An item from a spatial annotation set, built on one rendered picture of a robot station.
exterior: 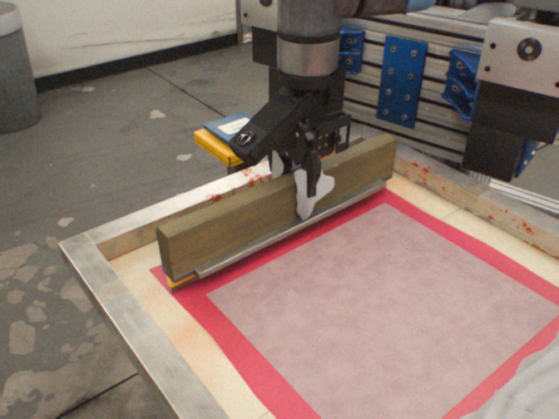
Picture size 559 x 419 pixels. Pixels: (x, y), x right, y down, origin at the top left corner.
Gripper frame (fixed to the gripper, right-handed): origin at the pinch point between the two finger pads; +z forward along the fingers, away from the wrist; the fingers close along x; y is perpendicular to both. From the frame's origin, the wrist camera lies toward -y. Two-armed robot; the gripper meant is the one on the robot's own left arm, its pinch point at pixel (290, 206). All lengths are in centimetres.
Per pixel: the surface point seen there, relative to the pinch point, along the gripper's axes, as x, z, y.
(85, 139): 236, 101, 40
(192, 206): 10.7, 1.6, -10.2
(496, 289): -26.0, 4.6, 13.6
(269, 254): -2.0, 4.9, -5.5
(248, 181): 11.0, 1.3, 0.2
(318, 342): -18.2, 4.8, -10.6
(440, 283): -20.7, 4.7, 8.9
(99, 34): 321, 70, 90
